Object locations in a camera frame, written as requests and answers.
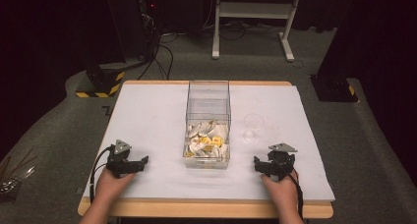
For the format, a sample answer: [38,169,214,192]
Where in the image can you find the white metal stand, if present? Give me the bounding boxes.
[211,0,303,63]

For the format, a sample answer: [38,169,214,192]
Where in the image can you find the pile of white yellow packets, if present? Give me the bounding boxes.
[184,120,229,160]

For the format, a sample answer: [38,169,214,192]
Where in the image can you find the person's right hand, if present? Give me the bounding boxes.
[260,170,300,206]

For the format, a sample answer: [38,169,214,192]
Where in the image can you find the white table mat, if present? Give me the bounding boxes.
[82,83,336,202]

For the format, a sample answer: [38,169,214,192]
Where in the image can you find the wooden table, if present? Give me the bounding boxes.
[77,80,334,220]

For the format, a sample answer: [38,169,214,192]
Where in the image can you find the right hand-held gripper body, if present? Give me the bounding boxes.
[264,142,299,183]

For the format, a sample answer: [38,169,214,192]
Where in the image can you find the person's left hand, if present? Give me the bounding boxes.
[94,167,138,203]

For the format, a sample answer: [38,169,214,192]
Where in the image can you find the black yellow striped stand base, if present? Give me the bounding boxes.
[75,61,127,99]

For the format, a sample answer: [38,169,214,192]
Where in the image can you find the clear plastic drawer box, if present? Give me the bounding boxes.
[182,80,232,170]

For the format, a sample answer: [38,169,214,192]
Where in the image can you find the black floor cables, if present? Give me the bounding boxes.
[137,31,180,82]

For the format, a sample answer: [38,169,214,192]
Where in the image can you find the dark equipment rack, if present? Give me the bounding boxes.
[137,0,162,60]

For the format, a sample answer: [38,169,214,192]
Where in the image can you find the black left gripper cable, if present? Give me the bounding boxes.
[89,144,115,204]

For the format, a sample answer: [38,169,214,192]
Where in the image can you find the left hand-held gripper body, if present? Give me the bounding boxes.
[105,139,143,180]

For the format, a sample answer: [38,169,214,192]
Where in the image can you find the metal utensils bundle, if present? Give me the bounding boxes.
[0,147,37,202]

